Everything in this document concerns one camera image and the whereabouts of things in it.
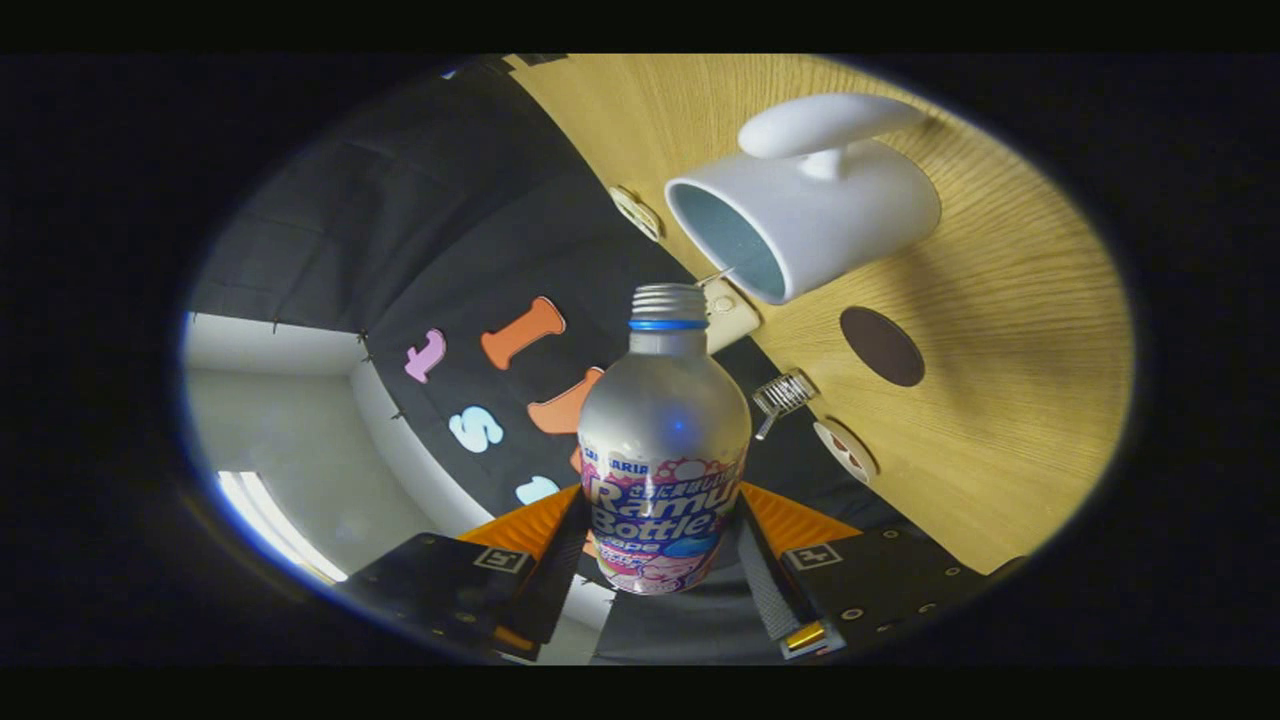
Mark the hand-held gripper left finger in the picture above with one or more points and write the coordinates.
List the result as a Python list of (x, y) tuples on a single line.
[(555, 590)]

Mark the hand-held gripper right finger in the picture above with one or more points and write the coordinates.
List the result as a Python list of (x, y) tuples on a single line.
[(775, 590)]

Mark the silver juice bottle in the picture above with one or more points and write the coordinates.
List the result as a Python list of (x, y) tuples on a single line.
[(660, 420)]

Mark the dark brown round coaster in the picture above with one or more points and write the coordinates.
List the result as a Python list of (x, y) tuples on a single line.
[(882, 346)]

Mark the white cup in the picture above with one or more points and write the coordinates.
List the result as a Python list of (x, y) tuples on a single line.
[(850, 220)]

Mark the brown meat piece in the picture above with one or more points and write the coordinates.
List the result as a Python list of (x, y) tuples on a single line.
[(850, 458)]

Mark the white round plate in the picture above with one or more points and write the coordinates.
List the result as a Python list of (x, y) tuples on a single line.
[(828, 437)]

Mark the white toaster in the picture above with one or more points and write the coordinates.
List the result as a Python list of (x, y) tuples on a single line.
[(730, 318)]

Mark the wooden table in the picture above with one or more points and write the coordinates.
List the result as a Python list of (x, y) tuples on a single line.
[(1000, 400)]

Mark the white divided condiment dish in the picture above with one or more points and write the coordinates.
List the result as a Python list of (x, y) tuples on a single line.
[(636, 212)]

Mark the black backdrop cloth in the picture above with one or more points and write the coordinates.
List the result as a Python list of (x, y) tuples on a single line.
[(400, 220)]

